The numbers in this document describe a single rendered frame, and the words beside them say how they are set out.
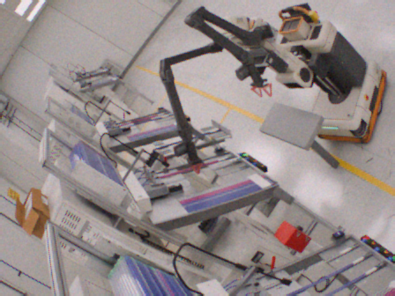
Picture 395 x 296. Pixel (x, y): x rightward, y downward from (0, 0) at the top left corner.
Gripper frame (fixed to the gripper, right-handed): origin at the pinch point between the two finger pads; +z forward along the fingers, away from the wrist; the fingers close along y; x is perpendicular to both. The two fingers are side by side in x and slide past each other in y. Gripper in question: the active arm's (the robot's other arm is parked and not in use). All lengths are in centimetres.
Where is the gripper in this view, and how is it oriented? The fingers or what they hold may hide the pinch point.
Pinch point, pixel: (197, 172)
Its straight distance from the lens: 282.6
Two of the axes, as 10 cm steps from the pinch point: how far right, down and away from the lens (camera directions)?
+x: 9.1, -3.5, 2.4
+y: 3.4, 2.6, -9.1
